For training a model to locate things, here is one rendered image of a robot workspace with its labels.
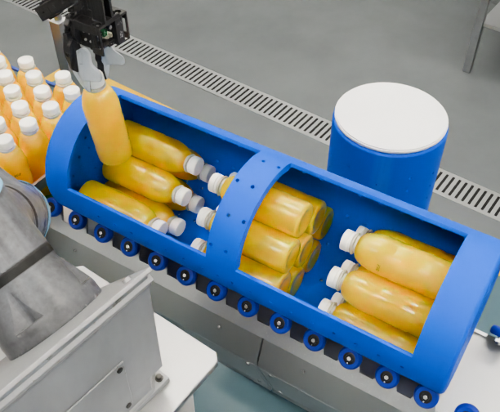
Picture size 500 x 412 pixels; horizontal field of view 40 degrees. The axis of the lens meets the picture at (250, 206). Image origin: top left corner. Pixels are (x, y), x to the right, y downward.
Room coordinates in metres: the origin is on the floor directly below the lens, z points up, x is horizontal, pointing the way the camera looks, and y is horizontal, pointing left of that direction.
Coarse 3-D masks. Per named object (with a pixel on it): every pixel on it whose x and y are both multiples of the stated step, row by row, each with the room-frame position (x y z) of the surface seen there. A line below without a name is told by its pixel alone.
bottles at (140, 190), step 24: (120, 168) 1.08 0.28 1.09; (144, 168) 1.07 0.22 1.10; (96, 192) 1.02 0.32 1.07; (120, 192) 1.03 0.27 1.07; (144, 192) 1.03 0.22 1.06; (168, 192) 1.02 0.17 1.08; (192, 192) 1.08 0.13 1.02; (144, 216) 0.96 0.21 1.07; (168, 216) 1.01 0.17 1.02; (312, 240) 0.89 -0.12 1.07; (240, 264) 0.83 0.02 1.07; (312, 264) 0.90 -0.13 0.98; (288, 288) 0.82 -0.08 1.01; (336, 312) 0.72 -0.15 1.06; (360, 312) 0.72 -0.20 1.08; (384, 336) 0.67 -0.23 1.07; (408, 336) 0.67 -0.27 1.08
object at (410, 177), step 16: (336, 128) 1.31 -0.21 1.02; (448, 128) 1.30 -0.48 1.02; (336, 144) 1.30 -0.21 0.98; (352, 144) 1.25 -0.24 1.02; (336, 160) 1.29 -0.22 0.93; (352, 160) 1.24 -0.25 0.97; (368, 160) 1.22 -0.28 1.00; (384, 160) 1.20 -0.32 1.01; (400, 160) 1.20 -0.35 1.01; (416, 160) 1.21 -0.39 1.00; (432, 160) 1.23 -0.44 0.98; (352, 176) 1.24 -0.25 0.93; (368, 176) 1.21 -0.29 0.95; (384, 176) 1.20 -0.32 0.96; (400, 176) 1.20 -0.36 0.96; (416, 176) 1.21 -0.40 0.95; (432, 176) 1.25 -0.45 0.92; (384, 192) 1.20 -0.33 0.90; (400, 192) 1.20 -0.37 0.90; (416, 192) 1.21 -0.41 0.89
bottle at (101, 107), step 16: (96, 96) 1.02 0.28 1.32; (112, 96) 1.04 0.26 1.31; (96, 112) 1.01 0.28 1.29; (112, 112) 1.02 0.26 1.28; (96, 128) 1.02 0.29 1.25; (112, 128) 1.02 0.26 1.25; (96, 144) 1.02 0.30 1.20; (112, 144) 1.02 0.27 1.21; (128, 144) 1.05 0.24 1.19; (112, 160) 1.02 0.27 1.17
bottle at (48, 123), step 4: (60, 112) 1.29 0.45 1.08; (44, 116) 1.27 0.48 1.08; (48, 116) 1.27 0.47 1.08; (52, 116) 1.27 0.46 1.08; (56, 116) 1.27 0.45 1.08; (60, 116) 1.28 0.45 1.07; (44, 120) 1.27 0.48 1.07; (48, 120) 1.27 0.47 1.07; (52, 120) 1.27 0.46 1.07; (56, 120) 1.27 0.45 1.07; (44, 124) 1.27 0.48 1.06; (48, 124) 1.26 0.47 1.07; (52, 124) 1.26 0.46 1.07; (44, 128) 1.26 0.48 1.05; (48, 128) 1.26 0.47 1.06; (52, 128) 1.26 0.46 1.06; (48, 132) 1.26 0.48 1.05; (48, 136) 1.25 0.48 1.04
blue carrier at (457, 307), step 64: (64, 128) 1.07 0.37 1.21; (192, 128) 1.16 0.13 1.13; (64, 192) 1.00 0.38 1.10; (256, 192) 0.87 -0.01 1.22; (320, 192) 1.00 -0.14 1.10; (192, 256) 0.83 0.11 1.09; (320, 256) 0.93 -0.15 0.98; (320, 320) 0.69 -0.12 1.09; (448, 320) 0.62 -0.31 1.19; (448, 384) 0.60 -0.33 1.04
